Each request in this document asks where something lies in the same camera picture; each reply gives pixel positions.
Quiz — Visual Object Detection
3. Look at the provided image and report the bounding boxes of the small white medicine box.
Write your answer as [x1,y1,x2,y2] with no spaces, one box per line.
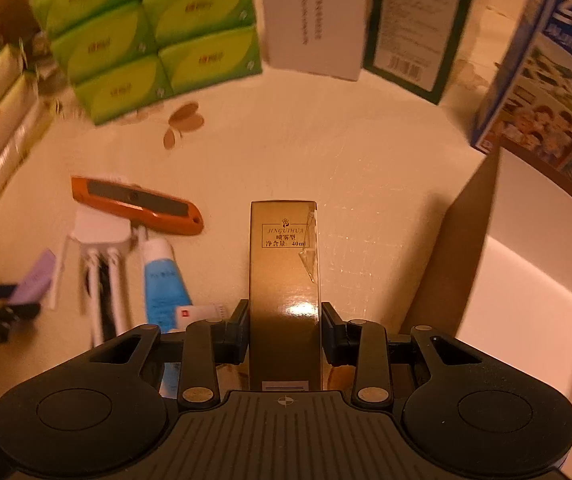
[175,304,227,332]

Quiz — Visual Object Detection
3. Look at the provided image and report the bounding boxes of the small purple box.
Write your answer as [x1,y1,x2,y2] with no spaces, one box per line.
[8,249,56,306]

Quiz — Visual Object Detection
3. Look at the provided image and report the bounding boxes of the blue white ointment tube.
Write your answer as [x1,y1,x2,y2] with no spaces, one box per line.
[141,237,191,333]

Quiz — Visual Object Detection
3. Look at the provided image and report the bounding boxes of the gold slim carton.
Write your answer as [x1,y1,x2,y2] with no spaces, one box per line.
[249,200,323,391]

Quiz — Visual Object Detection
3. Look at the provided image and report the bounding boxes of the toothbrush heads blister pack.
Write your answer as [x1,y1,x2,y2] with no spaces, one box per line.
[48,205,133,347]

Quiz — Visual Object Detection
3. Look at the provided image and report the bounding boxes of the orange utility knife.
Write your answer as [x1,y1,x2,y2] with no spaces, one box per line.
[71,177,205,236]

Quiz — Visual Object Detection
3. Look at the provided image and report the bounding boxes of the brown open storage box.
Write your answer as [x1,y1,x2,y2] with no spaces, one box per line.
[404,142,572,477]

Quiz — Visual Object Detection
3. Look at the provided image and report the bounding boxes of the blue milk carton box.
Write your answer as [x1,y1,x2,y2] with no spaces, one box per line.
[471,0,572,181]

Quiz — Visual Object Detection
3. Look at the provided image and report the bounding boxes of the green tissue pack bundle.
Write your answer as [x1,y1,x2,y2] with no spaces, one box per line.
[29,0,262,125]

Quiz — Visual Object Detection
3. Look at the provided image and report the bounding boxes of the dark green labelled box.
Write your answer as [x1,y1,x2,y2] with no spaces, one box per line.
[363,0,490,104]

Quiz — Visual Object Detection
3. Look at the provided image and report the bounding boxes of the white cardboard box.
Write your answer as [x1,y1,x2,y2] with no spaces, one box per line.
[262,0,371,81]

